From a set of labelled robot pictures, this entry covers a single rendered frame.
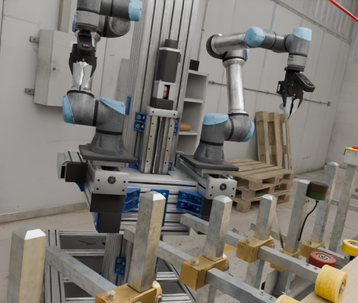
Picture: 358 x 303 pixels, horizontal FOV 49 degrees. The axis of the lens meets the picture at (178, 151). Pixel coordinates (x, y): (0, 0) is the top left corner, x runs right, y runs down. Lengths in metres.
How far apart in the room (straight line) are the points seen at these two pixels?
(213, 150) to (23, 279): 1.35
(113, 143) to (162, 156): 0.30
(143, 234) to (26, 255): 0.25
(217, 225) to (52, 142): 2.88
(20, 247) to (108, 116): 1.14
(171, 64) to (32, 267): 1.36
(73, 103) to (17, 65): 1.82
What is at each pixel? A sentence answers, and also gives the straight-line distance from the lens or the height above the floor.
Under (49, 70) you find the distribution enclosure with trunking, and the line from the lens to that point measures 3.35.
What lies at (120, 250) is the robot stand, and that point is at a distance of 2.09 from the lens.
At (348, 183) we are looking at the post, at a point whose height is 1.07.
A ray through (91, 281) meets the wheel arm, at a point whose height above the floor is 0.96.
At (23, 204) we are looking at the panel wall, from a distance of 3.74.
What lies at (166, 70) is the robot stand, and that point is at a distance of 1.82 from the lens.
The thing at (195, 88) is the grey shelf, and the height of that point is 1.37.
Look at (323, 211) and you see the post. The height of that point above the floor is 0.98.
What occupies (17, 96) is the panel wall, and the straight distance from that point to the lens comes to 3.48.
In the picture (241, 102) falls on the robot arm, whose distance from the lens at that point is 1.96.
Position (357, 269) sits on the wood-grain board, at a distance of 1.38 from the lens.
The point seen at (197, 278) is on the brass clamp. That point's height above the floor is 0.95.
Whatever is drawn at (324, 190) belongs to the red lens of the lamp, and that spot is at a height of 1.11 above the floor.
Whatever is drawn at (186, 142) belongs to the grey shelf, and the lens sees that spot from 4.53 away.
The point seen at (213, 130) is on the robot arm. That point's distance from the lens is 1.83.
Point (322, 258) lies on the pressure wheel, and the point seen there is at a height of 0.90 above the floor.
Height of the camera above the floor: 1.37
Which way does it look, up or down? 9 degrees down
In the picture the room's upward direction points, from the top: 9 degrees clockwise
